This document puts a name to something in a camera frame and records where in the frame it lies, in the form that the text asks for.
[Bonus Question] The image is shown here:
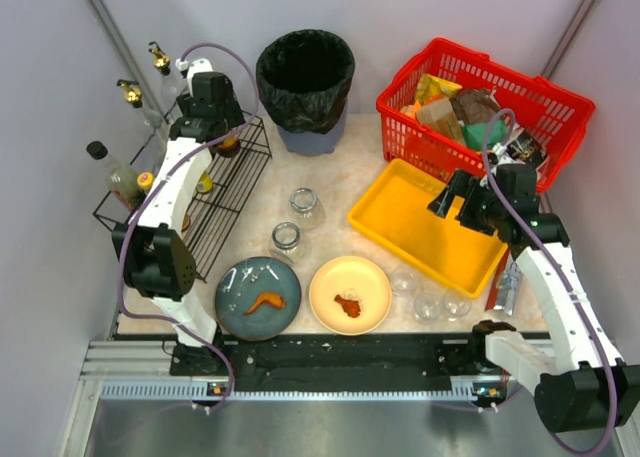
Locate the cream ceramic plate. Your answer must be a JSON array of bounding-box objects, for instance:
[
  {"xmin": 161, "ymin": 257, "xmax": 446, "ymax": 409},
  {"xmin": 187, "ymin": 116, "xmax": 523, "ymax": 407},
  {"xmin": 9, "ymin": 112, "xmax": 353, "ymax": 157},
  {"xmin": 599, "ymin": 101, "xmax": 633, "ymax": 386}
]
[{"xmin": 309, "ymin": 256, "xmax": 392, "ymax": 336}]

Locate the gold-capped glass bottle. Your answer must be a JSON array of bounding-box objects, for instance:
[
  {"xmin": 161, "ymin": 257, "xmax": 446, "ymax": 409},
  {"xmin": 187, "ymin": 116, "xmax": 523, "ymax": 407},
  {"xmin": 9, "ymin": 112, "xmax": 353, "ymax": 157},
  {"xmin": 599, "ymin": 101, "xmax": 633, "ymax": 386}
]
[
  {"xmin": 116, "ymin": 79, "xmax": 165, "ymax": 131},
  {"xmin": 148, "ymin": 41, "xmax": 186, "ymax": 111}
]

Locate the yellow snack bag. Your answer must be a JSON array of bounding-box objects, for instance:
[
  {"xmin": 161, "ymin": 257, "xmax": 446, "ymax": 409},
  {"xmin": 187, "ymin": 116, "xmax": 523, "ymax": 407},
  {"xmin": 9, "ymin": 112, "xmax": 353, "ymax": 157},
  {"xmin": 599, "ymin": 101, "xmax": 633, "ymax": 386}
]
[{"xmin": 415, "ymin": 73, "xmax": 462, "ymax": 105}]

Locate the red-lidded sauce jar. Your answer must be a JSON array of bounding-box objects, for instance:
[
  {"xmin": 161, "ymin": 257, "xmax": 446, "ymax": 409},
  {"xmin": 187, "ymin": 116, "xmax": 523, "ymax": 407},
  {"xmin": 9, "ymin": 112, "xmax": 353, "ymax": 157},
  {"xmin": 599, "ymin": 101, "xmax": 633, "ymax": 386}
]
[{"xmin": 216, "ymin": 136, "xmax": 241, "ymax": 158}]

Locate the chicken drumstick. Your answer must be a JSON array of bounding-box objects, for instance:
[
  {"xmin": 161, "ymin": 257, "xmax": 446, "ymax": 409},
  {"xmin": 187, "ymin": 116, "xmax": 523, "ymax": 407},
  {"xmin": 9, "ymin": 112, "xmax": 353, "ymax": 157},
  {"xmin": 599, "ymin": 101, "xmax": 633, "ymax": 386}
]
[{"xmin": 334, "ymin": 294, "xmax": 361, "ymax": 318}]

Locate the trash bin with black bag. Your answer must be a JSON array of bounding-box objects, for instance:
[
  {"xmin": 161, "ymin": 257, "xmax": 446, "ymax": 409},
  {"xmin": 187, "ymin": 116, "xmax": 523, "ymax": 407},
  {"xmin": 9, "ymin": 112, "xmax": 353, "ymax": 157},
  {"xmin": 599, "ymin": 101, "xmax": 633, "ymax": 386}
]
[{"xmin": 255, "ymin": 29, "xmax": 355, "ymax": 157}]

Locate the black gold snack packet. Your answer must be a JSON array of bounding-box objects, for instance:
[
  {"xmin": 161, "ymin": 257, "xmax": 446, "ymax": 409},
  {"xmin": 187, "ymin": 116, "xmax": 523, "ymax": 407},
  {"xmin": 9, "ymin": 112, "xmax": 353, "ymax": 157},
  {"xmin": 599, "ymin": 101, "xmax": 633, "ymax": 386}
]
[{"xmin": 506, "ymin": 127, "xmax": 548, "ymax": 170}]

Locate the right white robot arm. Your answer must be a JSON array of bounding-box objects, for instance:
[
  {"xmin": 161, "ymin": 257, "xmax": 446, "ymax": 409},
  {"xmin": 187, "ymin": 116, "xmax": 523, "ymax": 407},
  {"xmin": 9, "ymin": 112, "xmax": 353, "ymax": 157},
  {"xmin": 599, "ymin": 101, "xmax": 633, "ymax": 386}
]
[{"xmin": 428, "ymin": 144, "xmax": 639, "ymax": 433}]

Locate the yellow plastic tray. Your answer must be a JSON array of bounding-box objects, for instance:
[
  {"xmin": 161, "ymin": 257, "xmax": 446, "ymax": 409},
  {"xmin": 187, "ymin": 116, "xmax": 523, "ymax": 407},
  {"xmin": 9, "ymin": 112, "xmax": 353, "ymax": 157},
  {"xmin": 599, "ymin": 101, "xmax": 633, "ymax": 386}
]
[{"xmin": 347, "ymin": 159, "xmax": 507, "ymax": 298}]

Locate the small yellow seasoning bottle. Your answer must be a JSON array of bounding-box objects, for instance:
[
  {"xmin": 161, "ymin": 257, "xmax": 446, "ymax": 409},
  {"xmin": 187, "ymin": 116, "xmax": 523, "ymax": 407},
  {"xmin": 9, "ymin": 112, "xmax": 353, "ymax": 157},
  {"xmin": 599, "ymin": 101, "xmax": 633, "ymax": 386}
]
[{"xmin": 196, "ymin": 172, "xmax": 214, "ymax": 194}]

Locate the right small glass cup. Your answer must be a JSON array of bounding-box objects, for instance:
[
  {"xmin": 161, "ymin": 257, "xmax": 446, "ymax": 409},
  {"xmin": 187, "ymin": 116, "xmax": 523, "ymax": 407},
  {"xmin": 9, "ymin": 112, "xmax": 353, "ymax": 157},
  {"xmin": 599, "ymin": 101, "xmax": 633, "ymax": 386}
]
[{"xmin": 443, "ymin": 289, "xmax": 472, "ymax": 319}]

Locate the blue ceramic plate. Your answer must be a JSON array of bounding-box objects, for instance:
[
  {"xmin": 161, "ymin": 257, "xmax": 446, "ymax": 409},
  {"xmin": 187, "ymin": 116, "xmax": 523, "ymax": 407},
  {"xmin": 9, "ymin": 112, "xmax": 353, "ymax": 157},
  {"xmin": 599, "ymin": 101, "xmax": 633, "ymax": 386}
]
[{"xmin": 214, "ymin": 257, "xmax": 302, "ymax": 341}]

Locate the chicken wing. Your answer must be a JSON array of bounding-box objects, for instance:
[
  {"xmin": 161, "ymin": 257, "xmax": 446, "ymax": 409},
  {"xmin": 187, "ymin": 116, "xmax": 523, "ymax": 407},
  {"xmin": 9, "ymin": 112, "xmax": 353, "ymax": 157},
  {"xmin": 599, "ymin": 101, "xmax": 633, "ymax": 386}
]
[{"xmin": 243, "ymin": 292, "xmax": 287, "ymax": 316}]

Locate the red-brown sauce bottle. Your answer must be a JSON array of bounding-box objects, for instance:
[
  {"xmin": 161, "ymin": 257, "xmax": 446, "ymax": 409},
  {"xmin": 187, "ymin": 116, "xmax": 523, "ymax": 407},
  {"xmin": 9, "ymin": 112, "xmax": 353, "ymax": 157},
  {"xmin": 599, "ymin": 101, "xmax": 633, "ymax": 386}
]
[{"xmin": 136, "ymin": 171, "xmax": 155, "ymax": 194}]

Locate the green sponge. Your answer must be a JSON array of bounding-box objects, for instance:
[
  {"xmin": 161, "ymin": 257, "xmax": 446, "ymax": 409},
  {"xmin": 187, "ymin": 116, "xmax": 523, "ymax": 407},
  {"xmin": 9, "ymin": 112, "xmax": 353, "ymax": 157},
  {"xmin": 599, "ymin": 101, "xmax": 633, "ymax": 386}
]
[{"xmin": 462, "ymin": 122, "xmax": 503, "ymax": 151}]

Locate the glass jar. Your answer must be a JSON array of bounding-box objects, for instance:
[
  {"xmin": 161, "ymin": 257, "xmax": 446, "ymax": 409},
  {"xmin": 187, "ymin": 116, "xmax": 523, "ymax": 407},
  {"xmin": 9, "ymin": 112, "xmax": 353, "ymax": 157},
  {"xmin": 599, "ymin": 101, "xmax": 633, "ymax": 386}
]
[
  {"xmin": 269, "ymin": 222, "xmax": 310, "ymax": 266},
  {"xmin": 289, "ymin": 187, "xmax": 325, "ymax": 231}
]

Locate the brown cardboard box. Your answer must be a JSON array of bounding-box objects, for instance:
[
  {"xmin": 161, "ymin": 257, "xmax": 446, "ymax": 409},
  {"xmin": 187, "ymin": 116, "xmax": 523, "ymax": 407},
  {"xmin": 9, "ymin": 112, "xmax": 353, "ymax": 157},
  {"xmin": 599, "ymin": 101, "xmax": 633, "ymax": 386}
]
[{"xmin": 416, "ymin": 97, "xmax": 465, "ymax": 144}]

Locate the dark brown snack bag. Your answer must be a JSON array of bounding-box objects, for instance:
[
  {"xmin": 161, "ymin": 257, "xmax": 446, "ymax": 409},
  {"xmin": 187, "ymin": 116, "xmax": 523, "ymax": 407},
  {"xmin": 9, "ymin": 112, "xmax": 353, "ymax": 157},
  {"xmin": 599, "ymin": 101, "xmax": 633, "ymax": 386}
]
[{"xmin": 450, "ymin": 88, "xmax": 501, "ymax": 125}]

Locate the left small glass cup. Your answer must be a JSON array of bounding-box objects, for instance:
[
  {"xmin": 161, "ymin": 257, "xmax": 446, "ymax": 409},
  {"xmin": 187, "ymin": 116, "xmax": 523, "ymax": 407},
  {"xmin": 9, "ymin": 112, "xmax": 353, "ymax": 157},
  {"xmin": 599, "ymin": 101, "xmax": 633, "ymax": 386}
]
[{"xmin": 389, "ymin": 267, "xmax": 421, "ymax": 297}]

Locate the red plastic shopping basket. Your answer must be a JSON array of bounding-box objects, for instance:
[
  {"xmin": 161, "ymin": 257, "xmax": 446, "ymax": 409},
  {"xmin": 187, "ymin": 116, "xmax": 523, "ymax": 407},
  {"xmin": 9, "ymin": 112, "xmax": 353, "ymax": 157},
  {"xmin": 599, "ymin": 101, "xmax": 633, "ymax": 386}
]
[{"xmin": 376, "ymin": 38, "xmax": 595, "ymax": 193}]

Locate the black wire rack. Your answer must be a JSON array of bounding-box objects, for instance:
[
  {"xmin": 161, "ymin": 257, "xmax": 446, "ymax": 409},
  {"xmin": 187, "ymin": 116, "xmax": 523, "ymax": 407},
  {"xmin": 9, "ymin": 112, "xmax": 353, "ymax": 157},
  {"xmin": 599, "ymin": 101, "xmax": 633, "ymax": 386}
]
[{"xmin": 92, "ymin": 116, "xmax": 272, "ymax": 282}]

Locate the middle small glass cup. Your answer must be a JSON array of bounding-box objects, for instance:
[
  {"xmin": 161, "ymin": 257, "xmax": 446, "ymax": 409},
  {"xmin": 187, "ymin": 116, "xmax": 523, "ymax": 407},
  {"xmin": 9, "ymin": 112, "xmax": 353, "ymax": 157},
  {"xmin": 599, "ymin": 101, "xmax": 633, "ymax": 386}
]
[{"xmin": 413, "ymin": 293, "xmax": 442, "ymax": 321}]

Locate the silver foil packet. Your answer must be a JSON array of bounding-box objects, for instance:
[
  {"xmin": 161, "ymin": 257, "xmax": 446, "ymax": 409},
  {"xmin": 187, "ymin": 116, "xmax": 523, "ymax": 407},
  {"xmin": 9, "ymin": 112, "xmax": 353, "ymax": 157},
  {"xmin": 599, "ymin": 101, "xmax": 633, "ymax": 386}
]
[{"xmin": 485, "ymin": 258, "xmax": 524, "ymax": 316}]

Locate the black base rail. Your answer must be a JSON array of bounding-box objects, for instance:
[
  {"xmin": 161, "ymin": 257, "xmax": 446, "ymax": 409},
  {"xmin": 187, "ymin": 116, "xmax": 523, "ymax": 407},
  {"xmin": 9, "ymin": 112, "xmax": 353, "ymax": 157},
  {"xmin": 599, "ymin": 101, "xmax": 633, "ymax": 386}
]
[{"xmin": 169, "ymin": 333, "xmax": 507, "ymax": 394}]

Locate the small glass cup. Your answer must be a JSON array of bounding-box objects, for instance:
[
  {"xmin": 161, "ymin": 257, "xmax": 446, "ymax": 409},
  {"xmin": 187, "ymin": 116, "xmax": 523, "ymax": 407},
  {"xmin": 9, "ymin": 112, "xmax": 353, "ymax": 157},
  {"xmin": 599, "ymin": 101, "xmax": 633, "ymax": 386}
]
[
  {"xmin": 413, "ymin": 293, "xmax": 442, "ymax": 321},
  {"xmin": 389, "ymin": 267, "xmax": 421, "ymax": 297},
  {"xmin": 443, "ymin": 289, "xmax": 472, "ymax": 319}
]

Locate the black-capped dark sauce bottle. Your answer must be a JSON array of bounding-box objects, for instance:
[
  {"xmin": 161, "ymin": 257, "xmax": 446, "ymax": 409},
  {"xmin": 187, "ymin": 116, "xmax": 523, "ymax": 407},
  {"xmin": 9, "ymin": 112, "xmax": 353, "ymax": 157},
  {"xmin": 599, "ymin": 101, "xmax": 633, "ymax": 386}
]
[{"xmin": 86, "ymin": 141, "xmax": 145, "ymax": 211}]

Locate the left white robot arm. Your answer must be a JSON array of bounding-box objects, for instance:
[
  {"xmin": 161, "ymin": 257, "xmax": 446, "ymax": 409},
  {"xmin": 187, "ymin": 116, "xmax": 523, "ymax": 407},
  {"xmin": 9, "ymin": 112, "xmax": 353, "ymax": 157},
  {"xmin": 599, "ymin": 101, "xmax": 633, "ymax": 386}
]
[{"xmin": 112, "ymin": 57, "xmax": 251, "ymax": 348}]

